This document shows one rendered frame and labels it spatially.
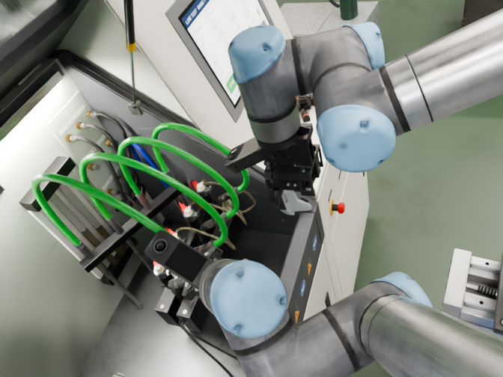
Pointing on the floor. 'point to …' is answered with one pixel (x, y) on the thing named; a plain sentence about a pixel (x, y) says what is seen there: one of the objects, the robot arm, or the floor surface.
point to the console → (208, 106)
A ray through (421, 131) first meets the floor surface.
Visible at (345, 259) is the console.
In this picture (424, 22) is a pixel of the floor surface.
